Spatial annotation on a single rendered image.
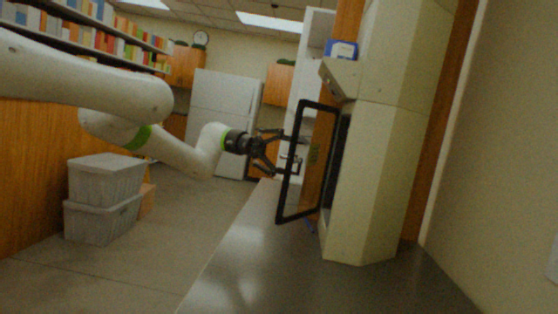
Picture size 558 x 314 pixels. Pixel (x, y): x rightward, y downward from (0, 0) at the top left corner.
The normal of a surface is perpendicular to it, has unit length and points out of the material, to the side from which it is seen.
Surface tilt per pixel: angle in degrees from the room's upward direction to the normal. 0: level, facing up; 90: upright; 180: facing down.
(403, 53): 90
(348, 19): 90
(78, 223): 95
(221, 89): 90
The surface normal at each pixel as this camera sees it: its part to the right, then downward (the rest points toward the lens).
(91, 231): -0.09, 0.21
